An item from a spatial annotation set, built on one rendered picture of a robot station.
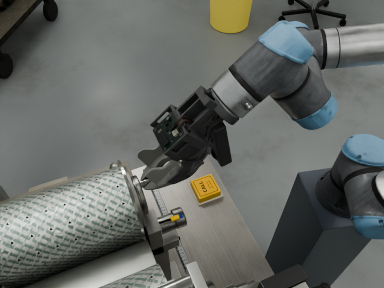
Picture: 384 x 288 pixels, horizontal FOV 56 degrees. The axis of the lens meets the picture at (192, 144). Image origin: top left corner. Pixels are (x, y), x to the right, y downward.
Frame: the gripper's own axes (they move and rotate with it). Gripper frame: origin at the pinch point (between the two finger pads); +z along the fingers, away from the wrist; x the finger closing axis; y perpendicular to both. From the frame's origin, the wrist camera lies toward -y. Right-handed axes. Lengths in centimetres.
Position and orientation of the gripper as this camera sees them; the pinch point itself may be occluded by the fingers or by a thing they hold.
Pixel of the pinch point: (151, 181)
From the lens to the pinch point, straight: 67.1
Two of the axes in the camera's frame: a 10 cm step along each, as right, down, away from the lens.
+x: 3.9, 7.1, -5.9
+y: -5.9, -3.0, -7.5
